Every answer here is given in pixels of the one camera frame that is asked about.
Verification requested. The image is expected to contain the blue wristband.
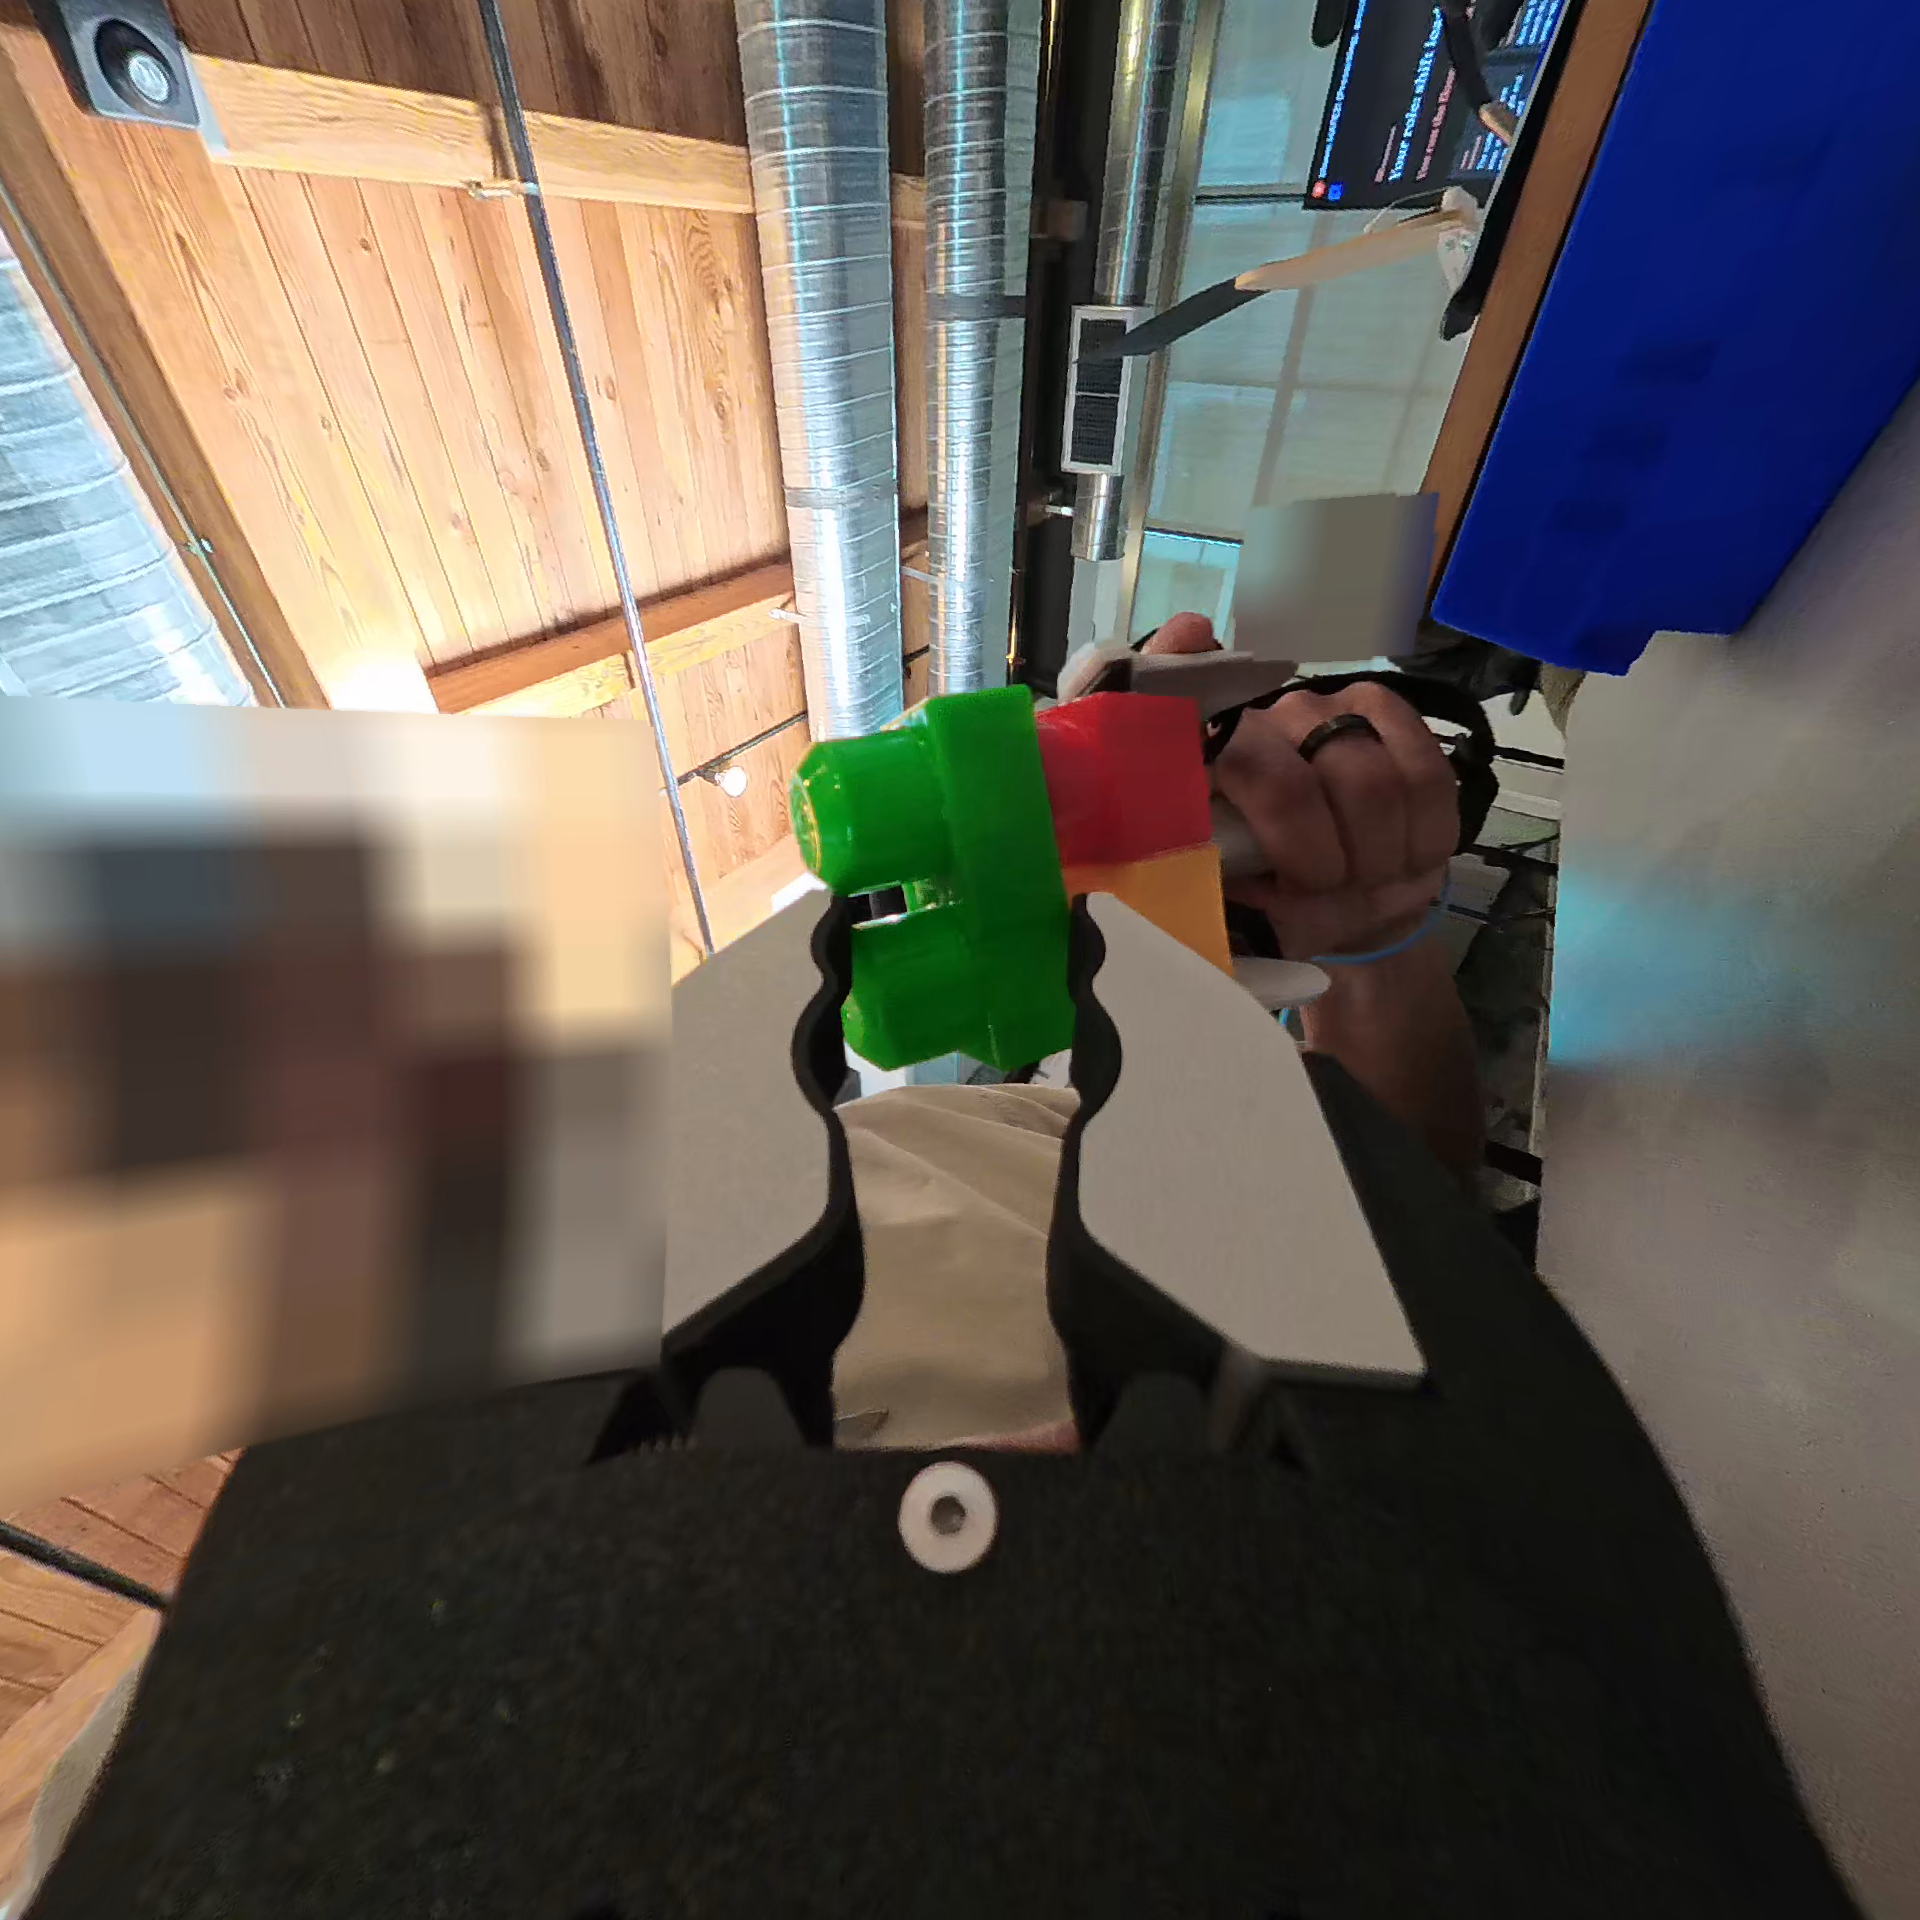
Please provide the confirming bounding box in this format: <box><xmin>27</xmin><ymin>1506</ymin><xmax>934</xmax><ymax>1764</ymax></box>
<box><xmin>1322</xmin><ymin>901</ymin><xmax>1449</xmax><ymax>969</ymax></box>

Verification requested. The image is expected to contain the person's left hand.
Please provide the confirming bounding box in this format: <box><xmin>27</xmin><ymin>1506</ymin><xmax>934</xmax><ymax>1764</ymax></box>
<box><xmin>1135</xmin><ymin>615</ymin><xmax>1473</xmax><ymax>961</ymax></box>

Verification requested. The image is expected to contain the person's left forearm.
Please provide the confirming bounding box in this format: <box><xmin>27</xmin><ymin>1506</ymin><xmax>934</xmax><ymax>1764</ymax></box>
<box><xmin>1295</xmin><ymin>945</ymin><xmax>1492</xmax><ymax>1185</ymax></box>

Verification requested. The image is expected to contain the blue plastic bin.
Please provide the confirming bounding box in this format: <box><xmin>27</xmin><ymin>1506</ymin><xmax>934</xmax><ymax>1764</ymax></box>
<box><xmin>1435</xmin><ymin>0</ymin><xmax>1920</xmax><ymax>676</ymax></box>

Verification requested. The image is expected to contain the large silver ventilation duct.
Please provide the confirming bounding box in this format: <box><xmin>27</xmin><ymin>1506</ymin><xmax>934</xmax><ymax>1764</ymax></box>
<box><xmin>0</xmin><ymin>240</ymin><xmax>257</xmax><ymax>706</ymax></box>

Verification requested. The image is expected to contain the computer monitor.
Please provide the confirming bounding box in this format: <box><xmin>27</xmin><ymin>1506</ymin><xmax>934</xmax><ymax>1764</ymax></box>
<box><xmin>1305</xmin><ymin>0</ymin><xmax>1578</xmax><ymax>213</ymax></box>

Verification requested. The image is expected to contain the green toy building block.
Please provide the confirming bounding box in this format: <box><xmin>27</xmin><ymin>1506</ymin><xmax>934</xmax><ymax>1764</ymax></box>
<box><xmin>793</xmin><ymin>686</ymin><xmax>1076</xmax><ymax>1076</ymax></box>

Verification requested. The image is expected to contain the yellow toy building block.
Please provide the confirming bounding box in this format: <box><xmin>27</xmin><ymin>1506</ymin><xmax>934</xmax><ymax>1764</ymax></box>
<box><xmin>1075</xmin><ymin>841</ymin><xmax>1239</xmax><ymax>976</ymax></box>

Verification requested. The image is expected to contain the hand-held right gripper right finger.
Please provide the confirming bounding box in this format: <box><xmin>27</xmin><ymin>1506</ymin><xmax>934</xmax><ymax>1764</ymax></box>
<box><xmin>1044</xmin><ymin>890</ymin><xmax>1430</xmax><ymax>1386</ymax></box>

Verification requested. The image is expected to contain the wooden side table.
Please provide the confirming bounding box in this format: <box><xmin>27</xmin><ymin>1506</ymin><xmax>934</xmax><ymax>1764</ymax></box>
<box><xmin>1418</xmin><ymin>0</ymin><xmax>1653</xmax><ymax>572</ymax></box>

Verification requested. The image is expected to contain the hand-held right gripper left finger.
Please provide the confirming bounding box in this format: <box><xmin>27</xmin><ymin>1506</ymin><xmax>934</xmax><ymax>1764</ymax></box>
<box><xmin>668</xmin><ymin>890</ymin><xmax>867</xmax><ymax>1353</ymax></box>

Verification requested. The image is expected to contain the red toy building block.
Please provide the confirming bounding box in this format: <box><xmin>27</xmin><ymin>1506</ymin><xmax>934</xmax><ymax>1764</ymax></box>
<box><xmin>1035</xmin><ymin>696</ymin><xmax>1217</xmax><ymax>877</ymax></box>

